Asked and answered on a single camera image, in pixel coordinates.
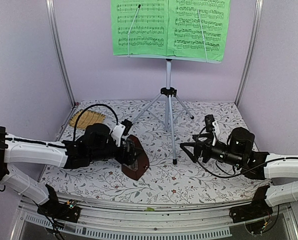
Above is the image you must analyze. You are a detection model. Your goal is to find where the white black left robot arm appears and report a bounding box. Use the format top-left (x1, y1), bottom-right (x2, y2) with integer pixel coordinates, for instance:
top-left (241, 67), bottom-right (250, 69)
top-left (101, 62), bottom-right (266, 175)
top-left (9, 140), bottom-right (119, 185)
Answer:
top-left (0, 123), bottom-right (149, 223)

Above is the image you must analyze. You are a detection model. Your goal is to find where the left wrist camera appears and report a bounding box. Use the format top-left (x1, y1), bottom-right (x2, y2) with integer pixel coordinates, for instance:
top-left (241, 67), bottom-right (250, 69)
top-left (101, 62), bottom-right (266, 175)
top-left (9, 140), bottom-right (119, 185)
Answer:
top-left (111, 119), bottom-right (133, 147)

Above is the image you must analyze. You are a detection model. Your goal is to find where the aluminium front rail frame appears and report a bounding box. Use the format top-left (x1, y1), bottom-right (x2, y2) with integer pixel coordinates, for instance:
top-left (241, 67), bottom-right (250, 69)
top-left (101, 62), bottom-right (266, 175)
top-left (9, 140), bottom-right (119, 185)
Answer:
top-left (9, 193), bottom-right (298, 240)

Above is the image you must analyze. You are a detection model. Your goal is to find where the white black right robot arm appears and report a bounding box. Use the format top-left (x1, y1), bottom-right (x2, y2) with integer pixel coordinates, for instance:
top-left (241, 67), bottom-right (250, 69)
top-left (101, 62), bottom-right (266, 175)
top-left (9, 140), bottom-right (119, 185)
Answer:
top-left (180, 127), bottom-right (298, 222)

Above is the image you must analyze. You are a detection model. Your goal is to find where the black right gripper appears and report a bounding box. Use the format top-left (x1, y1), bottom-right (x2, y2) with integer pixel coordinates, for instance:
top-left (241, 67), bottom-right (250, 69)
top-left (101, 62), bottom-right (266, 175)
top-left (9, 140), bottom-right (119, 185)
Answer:
top-left (180, 133), bottom-right (243, 168)

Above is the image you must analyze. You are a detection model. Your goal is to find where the woven bamboo tray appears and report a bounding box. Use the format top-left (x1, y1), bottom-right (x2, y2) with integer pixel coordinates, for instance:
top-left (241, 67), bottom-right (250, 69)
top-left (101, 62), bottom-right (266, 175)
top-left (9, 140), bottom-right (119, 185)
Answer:
top-left (68, 110), bottom-right (106, 130)

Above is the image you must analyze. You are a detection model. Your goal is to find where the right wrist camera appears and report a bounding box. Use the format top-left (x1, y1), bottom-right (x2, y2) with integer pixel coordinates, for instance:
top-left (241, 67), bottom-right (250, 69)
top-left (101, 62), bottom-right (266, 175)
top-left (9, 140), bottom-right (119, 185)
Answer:
top-left (205, 114), bottom-right (221, 146)

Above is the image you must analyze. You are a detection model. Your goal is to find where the dark red metronome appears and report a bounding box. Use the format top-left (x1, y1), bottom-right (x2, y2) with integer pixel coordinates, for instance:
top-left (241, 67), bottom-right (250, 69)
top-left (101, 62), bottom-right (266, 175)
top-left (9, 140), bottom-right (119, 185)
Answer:
top-left (121, 135), bottom-right (150, 181)

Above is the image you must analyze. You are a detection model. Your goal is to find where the aluminium corner post left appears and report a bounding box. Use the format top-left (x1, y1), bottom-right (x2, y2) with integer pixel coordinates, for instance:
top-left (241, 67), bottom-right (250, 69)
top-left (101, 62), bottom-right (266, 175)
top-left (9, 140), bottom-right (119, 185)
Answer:
top-left (45, 0), bottom-right (76, 107)

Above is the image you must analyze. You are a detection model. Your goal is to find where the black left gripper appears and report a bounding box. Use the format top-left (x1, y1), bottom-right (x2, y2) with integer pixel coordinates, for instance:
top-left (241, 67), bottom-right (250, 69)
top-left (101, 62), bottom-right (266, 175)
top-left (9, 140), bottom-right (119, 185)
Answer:
top-left (89, 138), bottom-right (144, 166)

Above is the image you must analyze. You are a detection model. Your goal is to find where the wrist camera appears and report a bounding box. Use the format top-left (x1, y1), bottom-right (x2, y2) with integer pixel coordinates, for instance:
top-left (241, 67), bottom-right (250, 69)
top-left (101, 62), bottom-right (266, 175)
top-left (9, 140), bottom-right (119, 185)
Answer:
top-left (111, 119), bottom-right (133, 147)
top-left (205, 114), bottom-right (221, 146)

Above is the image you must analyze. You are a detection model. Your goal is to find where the green sheet music stack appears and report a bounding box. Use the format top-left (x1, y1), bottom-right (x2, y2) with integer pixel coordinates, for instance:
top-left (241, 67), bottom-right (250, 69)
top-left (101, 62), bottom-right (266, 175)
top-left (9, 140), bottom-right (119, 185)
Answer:
top-left (167, 0), bottom-right (231, 63)

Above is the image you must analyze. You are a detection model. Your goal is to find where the green sheet music page one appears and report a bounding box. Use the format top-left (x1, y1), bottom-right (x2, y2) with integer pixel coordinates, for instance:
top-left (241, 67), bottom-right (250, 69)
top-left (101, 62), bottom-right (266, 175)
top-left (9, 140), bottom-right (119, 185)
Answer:
top-left (110, 0), bottom-right (169, 56)

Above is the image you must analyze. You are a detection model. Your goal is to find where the aluminium corner post right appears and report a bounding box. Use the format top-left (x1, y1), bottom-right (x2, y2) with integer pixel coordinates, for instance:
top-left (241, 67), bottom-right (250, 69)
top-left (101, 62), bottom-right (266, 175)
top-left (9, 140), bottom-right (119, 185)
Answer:
top-left (235, 0), bottom-right (264, 108)

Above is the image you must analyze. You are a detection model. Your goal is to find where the aluminium corner post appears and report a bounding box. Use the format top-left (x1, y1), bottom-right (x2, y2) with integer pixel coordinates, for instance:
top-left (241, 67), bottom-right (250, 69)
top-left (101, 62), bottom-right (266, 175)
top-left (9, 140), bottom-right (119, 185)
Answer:
top-left (235, 0), bottom-right (264, 108)
top-left (45, 0), bottom-right (76, 107)

